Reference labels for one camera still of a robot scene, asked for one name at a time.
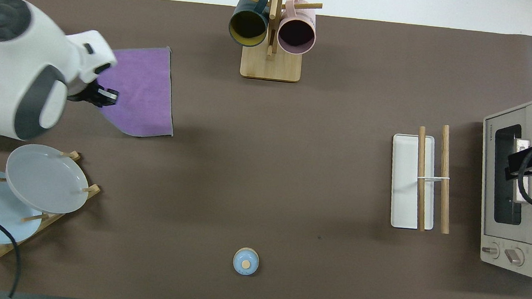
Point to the brown table mat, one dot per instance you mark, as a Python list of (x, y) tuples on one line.
[(293, 171)]

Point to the white base wooden towel rack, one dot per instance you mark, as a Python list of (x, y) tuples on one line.
[(405, 181)]

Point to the wooden plate rack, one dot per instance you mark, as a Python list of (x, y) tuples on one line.
[(2, 251)]

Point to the pink mug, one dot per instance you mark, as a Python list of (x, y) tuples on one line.
[(297, 34)]

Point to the wooden mug tree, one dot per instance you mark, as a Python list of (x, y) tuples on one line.
[(271, 65)]

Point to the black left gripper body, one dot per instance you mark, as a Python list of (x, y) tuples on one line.
[(85, 93)]

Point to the purple and grey towel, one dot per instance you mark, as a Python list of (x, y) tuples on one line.
[(145, 95)]

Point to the small blue lidded jar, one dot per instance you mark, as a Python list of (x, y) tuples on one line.
[(245, 261)]

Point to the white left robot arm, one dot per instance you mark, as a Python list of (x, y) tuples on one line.
[(17, 70)]

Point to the grey plate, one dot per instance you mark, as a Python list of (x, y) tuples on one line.
[(46, 178)]

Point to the dark teal mug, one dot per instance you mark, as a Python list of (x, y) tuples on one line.
[(247, 27)]

